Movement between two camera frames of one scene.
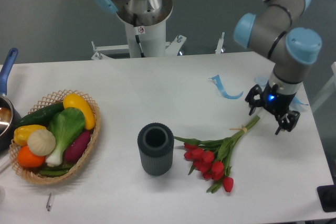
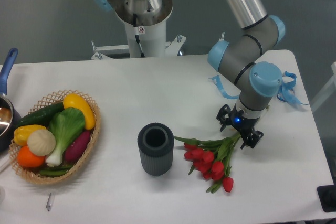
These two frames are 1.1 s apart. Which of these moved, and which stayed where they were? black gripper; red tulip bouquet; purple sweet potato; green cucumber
Moved: black gripper
Stayed: red tulip bouquet; green cucumber; purple sweet potato
